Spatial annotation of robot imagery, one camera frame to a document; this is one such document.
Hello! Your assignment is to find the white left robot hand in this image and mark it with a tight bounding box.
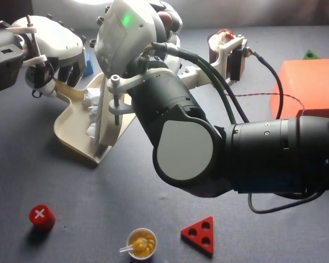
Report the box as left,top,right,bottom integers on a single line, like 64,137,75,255
10,15,88,99

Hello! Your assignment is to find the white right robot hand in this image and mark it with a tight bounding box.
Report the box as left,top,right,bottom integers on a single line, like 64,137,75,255
94,0,184,80

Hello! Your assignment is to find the cream plastic dustpan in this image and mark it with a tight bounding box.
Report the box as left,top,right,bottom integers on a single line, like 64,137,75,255
53,72,138,168

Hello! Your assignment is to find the blue house-shaped block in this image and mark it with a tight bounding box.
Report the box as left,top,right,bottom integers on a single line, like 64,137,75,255
83,53,95,77

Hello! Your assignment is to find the toy cupcake with cream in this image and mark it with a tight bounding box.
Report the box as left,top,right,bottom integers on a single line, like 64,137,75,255
207,28,246,66

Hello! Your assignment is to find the white sheet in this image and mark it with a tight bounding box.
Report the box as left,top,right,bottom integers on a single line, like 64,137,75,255
31,0,329,30

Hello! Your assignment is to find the grey table cloth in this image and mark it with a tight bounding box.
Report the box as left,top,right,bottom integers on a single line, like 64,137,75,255
0,24,329,263

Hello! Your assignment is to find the red cylinder with white cross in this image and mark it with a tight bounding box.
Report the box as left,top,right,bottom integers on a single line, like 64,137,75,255
29,204,56,233

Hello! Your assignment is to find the green triangle block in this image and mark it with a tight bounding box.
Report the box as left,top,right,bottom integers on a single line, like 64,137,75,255
302,49,321,61

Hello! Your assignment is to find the orange box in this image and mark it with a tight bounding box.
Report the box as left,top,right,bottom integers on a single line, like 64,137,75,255
269,58,329,120

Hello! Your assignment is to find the small bowl of yellow food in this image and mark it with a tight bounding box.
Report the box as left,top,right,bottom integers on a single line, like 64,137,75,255
118,228,157,260

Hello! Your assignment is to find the red triangle with three holes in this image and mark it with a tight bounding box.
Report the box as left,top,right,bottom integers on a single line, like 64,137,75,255
180,216,214,259

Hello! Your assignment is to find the thick green cable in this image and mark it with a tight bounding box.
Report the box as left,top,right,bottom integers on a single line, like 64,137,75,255
144,42,250,124

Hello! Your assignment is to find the wrist camera on white bracket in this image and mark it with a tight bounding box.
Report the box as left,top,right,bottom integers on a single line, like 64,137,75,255
178,35,253,89

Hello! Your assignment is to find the red twisted wire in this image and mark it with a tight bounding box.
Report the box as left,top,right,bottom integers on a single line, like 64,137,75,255
230,92,307,117

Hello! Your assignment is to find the thin black cable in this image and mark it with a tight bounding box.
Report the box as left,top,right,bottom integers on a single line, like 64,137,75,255
246,49,327,215

